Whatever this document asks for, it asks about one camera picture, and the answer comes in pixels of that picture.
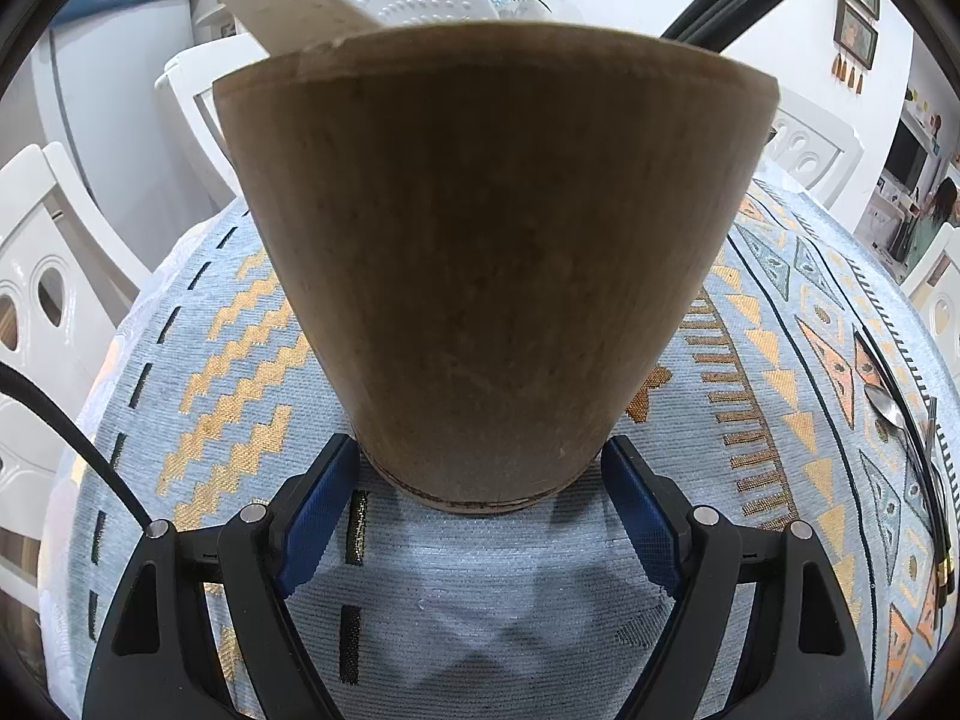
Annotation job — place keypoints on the small silver spoon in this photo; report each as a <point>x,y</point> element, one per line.
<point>887,408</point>

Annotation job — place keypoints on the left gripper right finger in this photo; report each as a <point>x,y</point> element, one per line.
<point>800,657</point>

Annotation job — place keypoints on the patterned blue table mat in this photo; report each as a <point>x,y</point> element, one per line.
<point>209,399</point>

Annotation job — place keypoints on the small framed picture lower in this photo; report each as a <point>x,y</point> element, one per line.
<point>855,34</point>

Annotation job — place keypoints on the silver refrigerator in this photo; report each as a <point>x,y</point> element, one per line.
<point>99,74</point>

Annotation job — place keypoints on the white chair near left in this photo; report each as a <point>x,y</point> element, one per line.
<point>55,330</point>

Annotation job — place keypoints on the white chair far left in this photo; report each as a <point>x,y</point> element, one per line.
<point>185,92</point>

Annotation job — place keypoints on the white chair far right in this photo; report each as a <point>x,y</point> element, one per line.
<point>810,149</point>

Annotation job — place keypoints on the brown wooden utensil holder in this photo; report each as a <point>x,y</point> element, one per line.
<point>490,231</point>

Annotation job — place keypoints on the white chair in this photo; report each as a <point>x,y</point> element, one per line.
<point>185,92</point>
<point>55,330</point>
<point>810,149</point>

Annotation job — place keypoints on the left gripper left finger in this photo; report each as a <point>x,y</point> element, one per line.
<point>156,657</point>

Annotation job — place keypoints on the white chair right edge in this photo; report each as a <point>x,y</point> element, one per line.
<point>933,287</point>

